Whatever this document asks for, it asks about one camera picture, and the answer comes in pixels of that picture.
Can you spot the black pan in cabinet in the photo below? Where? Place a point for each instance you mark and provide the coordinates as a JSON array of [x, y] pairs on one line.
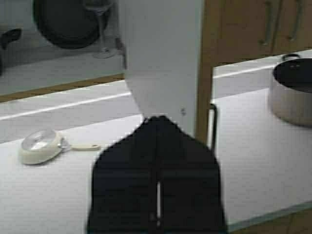
[[66, 23]]

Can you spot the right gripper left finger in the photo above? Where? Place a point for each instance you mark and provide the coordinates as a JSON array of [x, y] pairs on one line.
[[123, 186]]

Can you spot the cabinet door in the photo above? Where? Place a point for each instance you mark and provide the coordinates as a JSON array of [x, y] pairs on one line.
[[253, 29], [168, 59]]

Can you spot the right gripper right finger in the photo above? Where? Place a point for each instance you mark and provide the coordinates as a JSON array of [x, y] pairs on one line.
[[190, 197]]

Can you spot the steel pot at right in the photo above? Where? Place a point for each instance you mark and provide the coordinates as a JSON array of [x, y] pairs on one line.
[[290, 90]]

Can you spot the cream upside-down frying pan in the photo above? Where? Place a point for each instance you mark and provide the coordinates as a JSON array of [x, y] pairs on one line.
[[44, 145]]

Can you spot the clear wine glass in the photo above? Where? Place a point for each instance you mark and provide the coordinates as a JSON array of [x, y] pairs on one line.
[[100, 7]]

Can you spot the upper door metal handle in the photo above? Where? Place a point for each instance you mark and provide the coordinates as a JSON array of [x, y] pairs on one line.
[[212, 126]]

